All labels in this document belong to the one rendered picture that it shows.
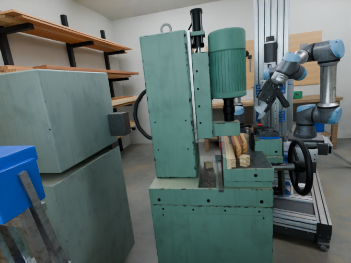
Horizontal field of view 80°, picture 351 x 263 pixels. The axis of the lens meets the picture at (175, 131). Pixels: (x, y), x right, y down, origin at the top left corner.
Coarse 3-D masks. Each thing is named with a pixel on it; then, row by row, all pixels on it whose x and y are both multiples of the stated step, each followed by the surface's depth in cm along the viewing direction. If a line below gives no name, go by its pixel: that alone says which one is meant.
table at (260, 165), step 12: (252, 156) 104; (264, 156) 102; (276, 156) 109; (240, 168) 91; (252, 168) 90; (264, 168) 89; (228, 180) 93; (240, 180) 92; (252, 180) 91; (264, 180) 90
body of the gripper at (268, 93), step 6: (264, 84) 113; (270, 84) 109; (276, 84) 108; (282, 84) 107; (264, 90) 109; (270, 90) 110; (258, 96) 116; (264, 96) 110; (270, 96) 110; (276, 96) 110
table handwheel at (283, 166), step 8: (296, 144) 110; (304, 144) 100; (288, 152) 119; (296, 152) 112; (304, 152) 97; (288, 160) 120; (296, 160) 109; (280, 168) 108; (288, 168) 107; (296, 168) 106; (304, 168) 99; (312, 168) 94; (296, 176) 110; (312, 176) 94; (296, 184) 112; (312, 184) 95; (304, 192) 99
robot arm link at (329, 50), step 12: (312, 48) 132; (324, 48) 127; (336, 48) 122; (324, 60) 129; (336, 60) 126; (324, 72) 132; (336, 72) 131; (324, 84) 134; (324, 96) 136; (324, 108) 137; (336, 108) 135; (324, 120) 139; (336, 120) 136
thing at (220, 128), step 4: (236, 120) 110; (216, 124) 107; (220, 124) 107; (224, 124) 106; (228, 124) 106; (232, 124) 106; (236, 124) 105; (216, 128) 108; (220, 128) 107; (224, 128) 107; (228, 128) 106; (232, 128) 106; (236, 128) 106; (216, 132) 108; (220, 132) 108; (224, 132) 107; (228, 132) 107; (232, 132) 106; (236, 132) 106; (228, 136) 110
